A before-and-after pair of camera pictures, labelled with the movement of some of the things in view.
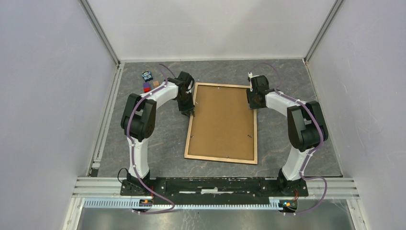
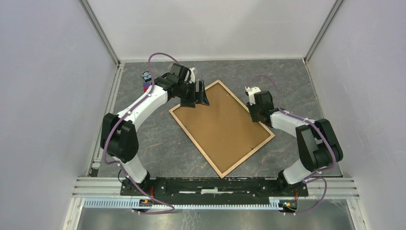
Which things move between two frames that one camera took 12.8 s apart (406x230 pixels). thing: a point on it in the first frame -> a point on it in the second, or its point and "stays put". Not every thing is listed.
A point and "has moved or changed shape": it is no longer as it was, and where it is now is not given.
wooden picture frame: x=222 y=159 has moved or changed shape
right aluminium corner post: x=323 y=29 stays put
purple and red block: x=146 y=87 stays put
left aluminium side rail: x=94 y=168 stays put
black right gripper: x=252 y=106 -> x=254 y=119
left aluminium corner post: x=95 y=22 stays put
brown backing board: x=222 y=126 has moved or changed shape
